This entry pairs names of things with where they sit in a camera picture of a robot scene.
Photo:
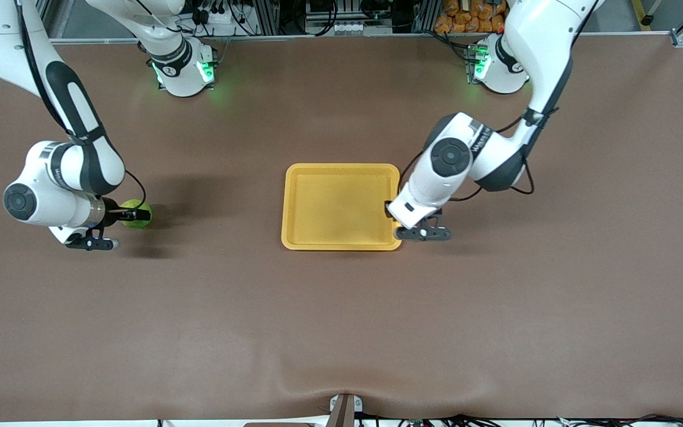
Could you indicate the green apple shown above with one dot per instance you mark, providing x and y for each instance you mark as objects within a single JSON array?
[{"x": 137, "y": 209}]

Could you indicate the orange packets pile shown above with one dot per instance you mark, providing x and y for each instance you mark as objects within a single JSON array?
[{"x": 466, "y": 16}]

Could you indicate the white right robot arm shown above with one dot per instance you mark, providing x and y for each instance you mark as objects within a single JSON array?
[{"x": 57, "y": 178}]

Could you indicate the white power strip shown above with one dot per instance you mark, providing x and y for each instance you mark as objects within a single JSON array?
[{"x": 218, "y": 14}]

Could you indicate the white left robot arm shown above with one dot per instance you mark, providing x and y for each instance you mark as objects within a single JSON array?
[{"x": 448, "y": 157}]

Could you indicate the large table cover mat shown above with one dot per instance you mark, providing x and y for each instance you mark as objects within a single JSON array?
[{"x": 341, "y": 332}]

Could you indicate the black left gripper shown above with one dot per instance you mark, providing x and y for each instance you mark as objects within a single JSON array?
[{"x": 388, "y": 213}]

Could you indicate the grey control box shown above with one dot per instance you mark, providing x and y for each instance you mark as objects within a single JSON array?
[{"x": 341, "y": 18}]

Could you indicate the yellow plastic tray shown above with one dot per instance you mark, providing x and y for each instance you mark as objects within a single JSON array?
[{"x": 335, "y": 207}]

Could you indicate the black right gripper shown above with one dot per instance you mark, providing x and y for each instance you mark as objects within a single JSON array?
[{"x": 111, "y": 214}]

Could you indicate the aluminium table edge rail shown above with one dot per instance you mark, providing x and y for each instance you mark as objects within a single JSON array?
[{"x": 318, "y": 37}]

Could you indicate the yellow stand leg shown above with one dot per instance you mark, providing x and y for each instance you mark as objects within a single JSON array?
[{"x": 642, "y": 10}]

